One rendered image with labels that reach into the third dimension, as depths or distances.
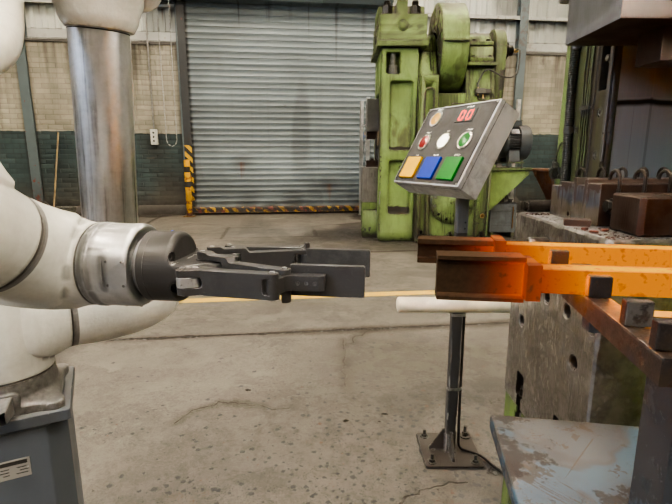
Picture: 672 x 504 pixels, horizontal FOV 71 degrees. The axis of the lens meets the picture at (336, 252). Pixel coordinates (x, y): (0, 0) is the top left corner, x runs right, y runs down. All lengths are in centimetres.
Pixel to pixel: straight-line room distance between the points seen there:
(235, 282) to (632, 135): 106
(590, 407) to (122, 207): 90
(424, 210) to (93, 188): 517
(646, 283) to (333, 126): 852
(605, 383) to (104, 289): 76
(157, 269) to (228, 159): 840
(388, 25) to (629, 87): 487
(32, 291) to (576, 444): 67
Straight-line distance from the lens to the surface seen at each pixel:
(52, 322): 98
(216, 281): 44
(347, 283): 43
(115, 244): 51
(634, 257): 63
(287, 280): 43
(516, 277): 48
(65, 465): 109
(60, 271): 54
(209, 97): 898
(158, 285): 50
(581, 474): 69
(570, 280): 48
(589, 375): 90
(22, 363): 100
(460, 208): 155
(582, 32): 112
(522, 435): 74
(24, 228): 50
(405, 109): 596
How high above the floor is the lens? 104
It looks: 11 degrees down
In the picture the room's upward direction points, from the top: straight up
